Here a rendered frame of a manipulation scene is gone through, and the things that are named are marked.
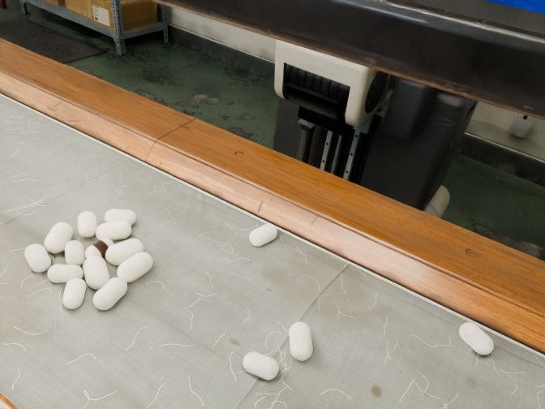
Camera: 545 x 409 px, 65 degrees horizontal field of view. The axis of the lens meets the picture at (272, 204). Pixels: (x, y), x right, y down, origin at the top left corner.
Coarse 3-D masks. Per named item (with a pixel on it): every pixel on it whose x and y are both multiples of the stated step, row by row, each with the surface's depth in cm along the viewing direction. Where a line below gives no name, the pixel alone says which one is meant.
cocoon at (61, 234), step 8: (56, 224) 45; (64, 224) 45; (56, 232) 44; (64, 232) 44; (72, 232) 45; (48, 240) 43; (56, 240) 43; (64, 240) 44; (48, 248) 43; (56, 248) 43; (64, 248) 44
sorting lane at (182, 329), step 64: (0, 128) 61; (64, 128) 63; (0, 192) 50; (64, 192) 52; (128, 192) 53; (192, 192) 55; (0, 256) 43; (64, 256) 44; (192, 256) 46; (256, 256) 47; (320, 256) 48; (0, 320) 37; (64, 320) 38; (128, 320) 39; (192, 320) 40; (256, 320) 40; (320, 320) 41; (384, 320) 42; (448, 320) 43; (0, 384) 33; (64, 384) 34; (128, 384) 34; (192, 384) 35; (256, 384) 36; (320, 384) 36; (384, 384) 37; (448, 384) 38; (512, 384) 38
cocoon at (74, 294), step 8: (72, 280) 40; (80, 280) 40; (72, 288) 39; (80, 288) 39; (64, 296) 38; (72, 296) 38; (80, 296) 39; (64, 304) 38; (72, 304) 38; (80, 304) 39
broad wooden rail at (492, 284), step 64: (0, 64) 72; (64, 64) 75; (128, 128) 61; (192, 128) 62; (256, 192) 53; (320, 192) 53; (384, 256) 47; (448, 256) 47; (512, 256) 48; (512, 320) 42
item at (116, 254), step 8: (128, 240) 44; (136, 240) 44; (112, 248) 43; (120, 248) 43; (128, 248) 43; (136, 248) 43; (112, 256) 42; (120, 256) 43; (128, 256) 43; (112, 264) 43; (120, 264) 43
